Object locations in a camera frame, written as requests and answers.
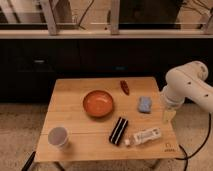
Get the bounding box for orange ceramic bowl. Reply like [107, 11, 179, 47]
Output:
[83, 90, 114, 118]

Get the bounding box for black power cable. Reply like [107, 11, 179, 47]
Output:
[174, 113, 213, 171]

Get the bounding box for grey paper cup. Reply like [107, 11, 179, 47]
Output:
[48, 127, 69, 150]

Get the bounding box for black white striped case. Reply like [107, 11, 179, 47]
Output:
[109, 118, 128, 145]

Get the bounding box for blue sponge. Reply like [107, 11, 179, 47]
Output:
[138, 96, 152, 113]

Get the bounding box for dark low cabinet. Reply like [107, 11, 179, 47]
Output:
[0, 38, 213, 103]

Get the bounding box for black table leg brace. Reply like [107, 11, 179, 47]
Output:
[21, 151, 36, 171]

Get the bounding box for white plastic bottle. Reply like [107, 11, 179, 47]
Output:
[124, 127, 162, 146]

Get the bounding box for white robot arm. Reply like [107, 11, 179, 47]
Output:
[160, 61, 213, 124]

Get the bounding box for wooden window frame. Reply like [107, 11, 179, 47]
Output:
[0, 0, 213, 39]

